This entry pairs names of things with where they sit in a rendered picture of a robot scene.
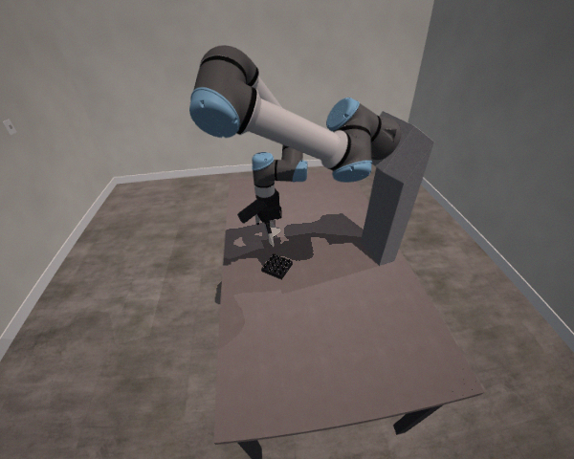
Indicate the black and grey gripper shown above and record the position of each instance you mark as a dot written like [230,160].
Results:
[269,213]

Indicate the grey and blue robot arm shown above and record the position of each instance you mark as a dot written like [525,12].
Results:
[225,101]

